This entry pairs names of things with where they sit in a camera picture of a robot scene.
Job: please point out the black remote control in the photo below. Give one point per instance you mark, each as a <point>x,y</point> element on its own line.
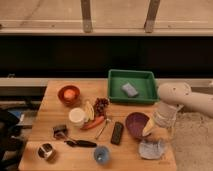
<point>117,133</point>

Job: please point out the banana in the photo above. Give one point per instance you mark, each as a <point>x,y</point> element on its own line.
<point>88,108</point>

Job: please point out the purple bowl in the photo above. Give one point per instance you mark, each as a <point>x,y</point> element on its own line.
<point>135,123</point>

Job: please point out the metal spoon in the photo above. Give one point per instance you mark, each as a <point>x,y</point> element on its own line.
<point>107,121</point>

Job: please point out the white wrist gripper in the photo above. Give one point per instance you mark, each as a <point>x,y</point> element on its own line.
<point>164,116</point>

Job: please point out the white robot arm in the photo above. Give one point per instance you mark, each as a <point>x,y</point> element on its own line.
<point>173,97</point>

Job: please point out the metal cup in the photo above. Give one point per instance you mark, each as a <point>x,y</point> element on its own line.
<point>46,151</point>

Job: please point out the orange fruit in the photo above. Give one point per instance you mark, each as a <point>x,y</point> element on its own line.
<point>69,94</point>

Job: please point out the orange carrot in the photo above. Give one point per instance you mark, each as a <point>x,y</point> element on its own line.
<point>94,123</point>

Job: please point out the white cup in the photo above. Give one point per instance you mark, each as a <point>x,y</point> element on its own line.
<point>77,116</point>

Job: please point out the black chair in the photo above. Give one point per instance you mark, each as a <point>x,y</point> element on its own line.
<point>7,141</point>

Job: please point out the light blue towel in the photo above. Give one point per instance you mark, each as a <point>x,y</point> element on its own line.
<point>152,150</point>

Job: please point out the dark red grapes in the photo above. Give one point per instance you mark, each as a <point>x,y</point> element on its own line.
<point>100,106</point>

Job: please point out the red bowl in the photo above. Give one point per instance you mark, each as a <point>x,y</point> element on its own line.
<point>68,102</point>

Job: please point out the blue small bowl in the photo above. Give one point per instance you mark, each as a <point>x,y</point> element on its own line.
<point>101,155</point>

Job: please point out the green plastic tray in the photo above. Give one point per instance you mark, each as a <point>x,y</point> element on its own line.
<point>143,81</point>

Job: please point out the dark metal clip tool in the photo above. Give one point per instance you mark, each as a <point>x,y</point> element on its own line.
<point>60,132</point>

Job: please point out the grey blue sponge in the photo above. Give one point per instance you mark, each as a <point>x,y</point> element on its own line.
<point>129,90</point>

